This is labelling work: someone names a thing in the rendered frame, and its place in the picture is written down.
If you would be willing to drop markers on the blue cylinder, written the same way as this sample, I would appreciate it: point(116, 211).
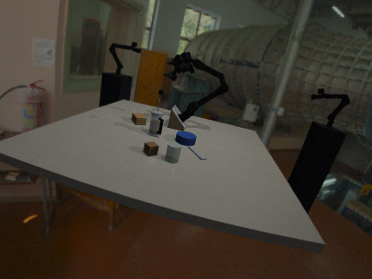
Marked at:
point(185, 138)

